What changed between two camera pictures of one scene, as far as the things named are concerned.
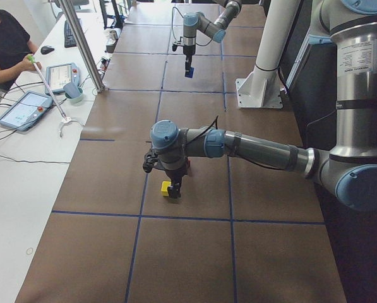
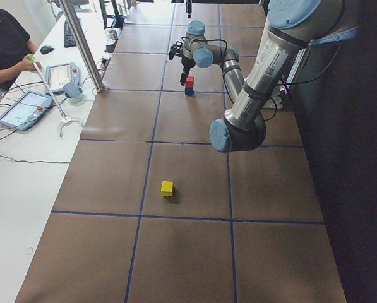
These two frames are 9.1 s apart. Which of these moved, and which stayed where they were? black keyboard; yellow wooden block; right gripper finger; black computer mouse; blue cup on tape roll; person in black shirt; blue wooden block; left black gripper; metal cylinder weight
Moved: left black gripper; blue wooden block; right gripper finger
Stayed: metal cylinder weight; person in black shirt; black computer mouse; black keyboard; yellow wooden block; blue cup on tape roll
